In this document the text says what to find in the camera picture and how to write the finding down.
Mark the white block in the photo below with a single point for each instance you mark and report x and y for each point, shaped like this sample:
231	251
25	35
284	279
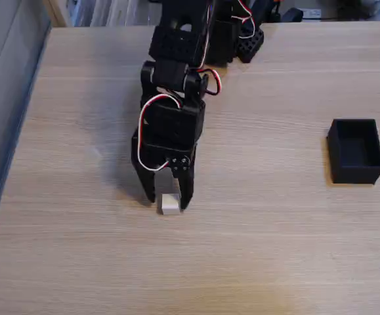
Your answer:
169	206

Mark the black open box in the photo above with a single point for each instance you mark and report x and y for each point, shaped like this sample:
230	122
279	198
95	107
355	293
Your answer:
357	172

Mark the dark blue object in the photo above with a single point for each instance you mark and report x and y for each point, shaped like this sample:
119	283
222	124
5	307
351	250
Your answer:
291	15

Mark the white label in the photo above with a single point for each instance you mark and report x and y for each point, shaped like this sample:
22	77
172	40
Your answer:
311	13

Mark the light wooden frame board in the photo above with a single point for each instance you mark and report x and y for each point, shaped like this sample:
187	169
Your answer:
55	13

